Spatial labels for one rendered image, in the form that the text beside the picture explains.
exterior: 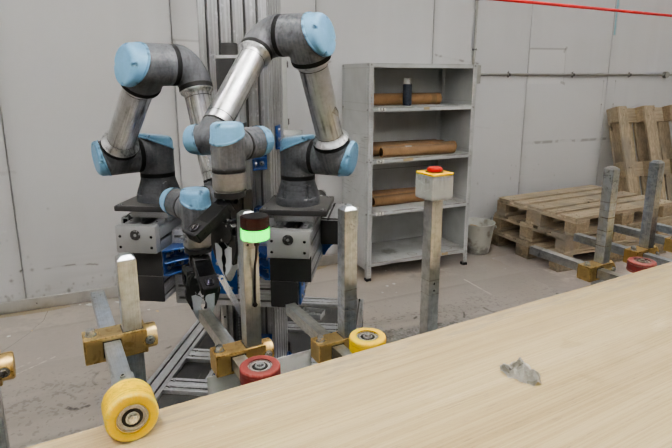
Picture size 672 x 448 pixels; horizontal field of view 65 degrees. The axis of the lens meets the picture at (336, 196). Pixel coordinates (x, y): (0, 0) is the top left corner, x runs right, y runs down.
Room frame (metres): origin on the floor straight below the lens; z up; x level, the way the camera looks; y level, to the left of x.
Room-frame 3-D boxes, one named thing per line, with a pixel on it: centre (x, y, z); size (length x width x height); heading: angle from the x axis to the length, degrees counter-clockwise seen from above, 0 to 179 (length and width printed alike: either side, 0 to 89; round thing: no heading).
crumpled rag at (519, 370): (0.92, -0.36, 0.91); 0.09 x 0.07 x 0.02; 14
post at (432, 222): (1.35, -0.26, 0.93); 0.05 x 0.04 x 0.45; 119
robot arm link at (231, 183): (1.17, 0.24, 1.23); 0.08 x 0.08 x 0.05
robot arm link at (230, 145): (1.18, 0.24, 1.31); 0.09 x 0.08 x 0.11; 157
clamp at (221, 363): (1.09, 0.21, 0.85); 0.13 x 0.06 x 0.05; 119
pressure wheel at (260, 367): (0.94, 0.15, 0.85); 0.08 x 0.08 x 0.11
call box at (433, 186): (1.35, -0.25, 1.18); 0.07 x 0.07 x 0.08; 29
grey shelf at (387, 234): (4.02, -0.54, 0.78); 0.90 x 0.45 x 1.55; 114
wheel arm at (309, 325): (1.24, 0.03, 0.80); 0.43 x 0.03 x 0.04; 29
